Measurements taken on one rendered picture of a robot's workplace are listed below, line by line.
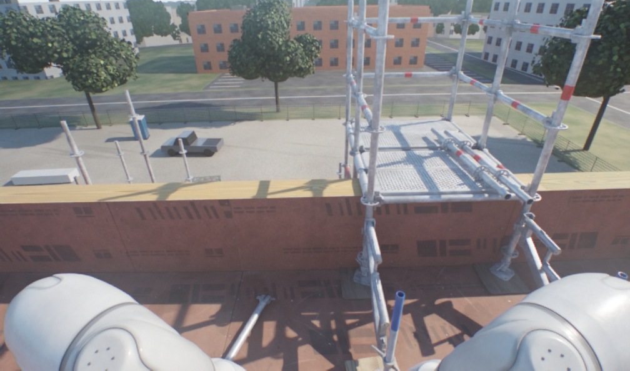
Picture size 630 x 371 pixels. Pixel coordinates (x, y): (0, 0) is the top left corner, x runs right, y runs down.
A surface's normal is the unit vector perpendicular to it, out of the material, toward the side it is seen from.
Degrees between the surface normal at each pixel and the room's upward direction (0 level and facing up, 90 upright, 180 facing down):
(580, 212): 90
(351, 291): 0
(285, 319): 0
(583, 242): 90
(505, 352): 57
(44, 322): 25
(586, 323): 13
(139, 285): 0
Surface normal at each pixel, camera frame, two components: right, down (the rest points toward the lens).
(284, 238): 0.01, 0.49
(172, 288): -0.02, -0.87
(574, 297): -0.11, -0.95
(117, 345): -0.07, -0.56
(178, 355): 0.90, -0.42
